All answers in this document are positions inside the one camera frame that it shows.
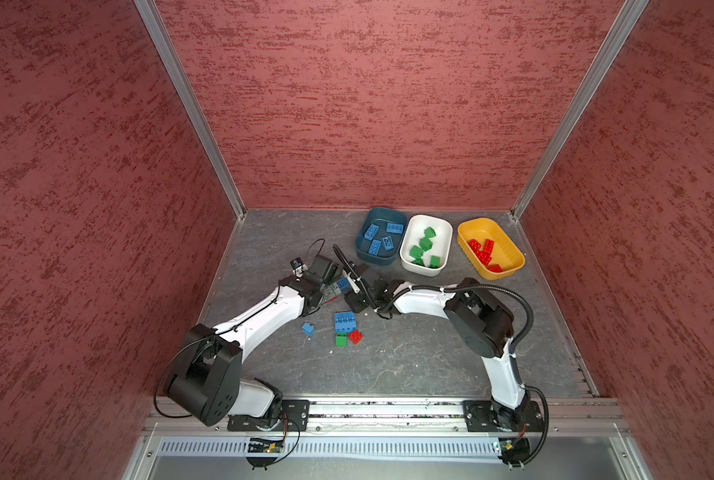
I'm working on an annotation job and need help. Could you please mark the aluminium front rail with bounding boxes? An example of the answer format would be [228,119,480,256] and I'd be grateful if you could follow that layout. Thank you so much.
[143,395,628,438]

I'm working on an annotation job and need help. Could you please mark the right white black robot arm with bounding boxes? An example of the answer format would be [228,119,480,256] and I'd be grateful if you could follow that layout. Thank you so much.
[344,263,546,433]

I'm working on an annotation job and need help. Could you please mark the dark teal container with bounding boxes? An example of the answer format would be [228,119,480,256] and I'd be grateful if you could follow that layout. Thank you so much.
[354,207,408,266]

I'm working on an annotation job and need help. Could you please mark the small blue lego left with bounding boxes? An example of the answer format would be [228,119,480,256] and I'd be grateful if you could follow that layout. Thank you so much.
[302,323,315,337]

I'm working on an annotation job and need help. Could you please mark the aluminium corner post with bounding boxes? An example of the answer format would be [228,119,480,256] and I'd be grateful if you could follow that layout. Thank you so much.
[134,0,247,221]
[511,0,649,222]

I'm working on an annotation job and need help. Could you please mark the blue lego mid floor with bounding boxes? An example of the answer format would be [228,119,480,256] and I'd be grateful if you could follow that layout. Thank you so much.
[334,312,357,334]

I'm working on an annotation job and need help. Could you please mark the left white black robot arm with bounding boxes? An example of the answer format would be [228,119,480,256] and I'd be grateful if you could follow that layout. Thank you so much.
[155,254,341,429]

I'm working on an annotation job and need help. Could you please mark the small red lego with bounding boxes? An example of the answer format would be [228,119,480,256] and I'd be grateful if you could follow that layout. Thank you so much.
[348,330,363,345]

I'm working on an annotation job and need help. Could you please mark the blue long lego left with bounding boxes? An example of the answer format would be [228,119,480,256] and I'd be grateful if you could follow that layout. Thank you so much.
[336,278,352,294]

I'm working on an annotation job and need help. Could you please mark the red legos in yellow bin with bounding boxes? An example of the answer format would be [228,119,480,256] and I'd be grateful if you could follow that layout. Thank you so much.
[467,239,503,273]

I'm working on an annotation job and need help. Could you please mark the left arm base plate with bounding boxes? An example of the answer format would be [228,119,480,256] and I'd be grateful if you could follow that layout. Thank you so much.
[227,399,311,433]

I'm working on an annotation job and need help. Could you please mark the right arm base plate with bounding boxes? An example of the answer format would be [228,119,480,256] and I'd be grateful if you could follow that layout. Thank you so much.
[462,399,545,434]

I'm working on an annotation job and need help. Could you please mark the left aluminium corner post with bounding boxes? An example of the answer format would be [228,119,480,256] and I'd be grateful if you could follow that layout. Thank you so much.
[134,0,247,221]

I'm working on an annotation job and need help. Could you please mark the green lego bottom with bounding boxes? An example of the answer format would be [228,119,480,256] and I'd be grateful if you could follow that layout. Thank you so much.
[335,333,348,347]

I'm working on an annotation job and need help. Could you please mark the right aluminium corner post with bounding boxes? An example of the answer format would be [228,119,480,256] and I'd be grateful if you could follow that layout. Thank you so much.
[511,0,649,222]

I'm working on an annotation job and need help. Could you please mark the white container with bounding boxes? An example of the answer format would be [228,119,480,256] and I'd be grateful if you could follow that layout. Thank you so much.
[399,214,453,277]

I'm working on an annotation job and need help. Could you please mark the yellow container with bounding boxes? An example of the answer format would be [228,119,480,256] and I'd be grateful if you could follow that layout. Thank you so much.
[457,217,525,281]

